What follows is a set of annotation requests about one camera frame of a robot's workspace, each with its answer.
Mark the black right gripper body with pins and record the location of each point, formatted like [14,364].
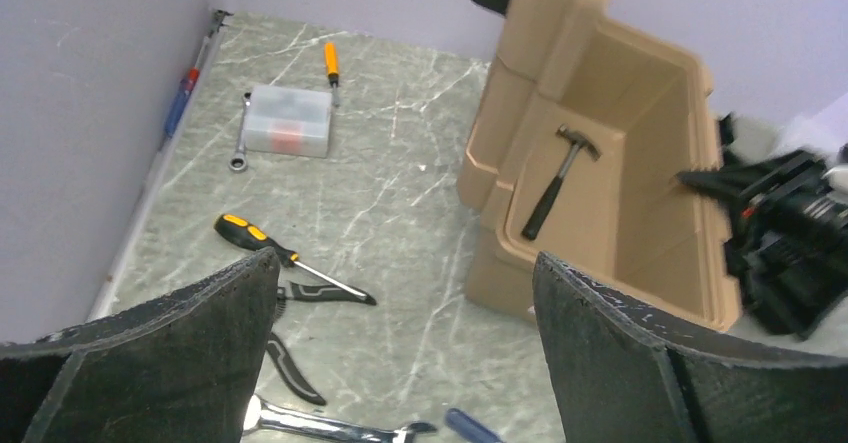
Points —
[788,244]

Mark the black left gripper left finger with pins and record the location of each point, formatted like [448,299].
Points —
[178,368]

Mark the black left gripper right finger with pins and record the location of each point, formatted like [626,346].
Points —
[623,370]

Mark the tan plastic toolbox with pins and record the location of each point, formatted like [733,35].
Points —
[624,219]

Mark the large black-handled hammer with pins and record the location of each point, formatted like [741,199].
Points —
[579,141]

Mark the silver combination wrench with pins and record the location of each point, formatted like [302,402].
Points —
[262,415]

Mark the blue red screwdriver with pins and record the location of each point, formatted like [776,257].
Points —
[469,428]

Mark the small clear screw box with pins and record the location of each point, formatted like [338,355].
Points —
[289,121]

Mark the yellow handled screwdriver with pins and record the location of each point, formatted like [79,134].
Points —
[246,235]

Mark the small ratchet ring wrench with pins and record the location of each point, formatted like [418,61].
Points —
[238,162]

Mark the blue red tool at wall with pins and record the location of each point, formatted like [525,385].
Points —
[188,83]

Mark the all-yellow handled screwdriver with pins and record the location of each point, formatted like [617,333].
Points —
[332,70]

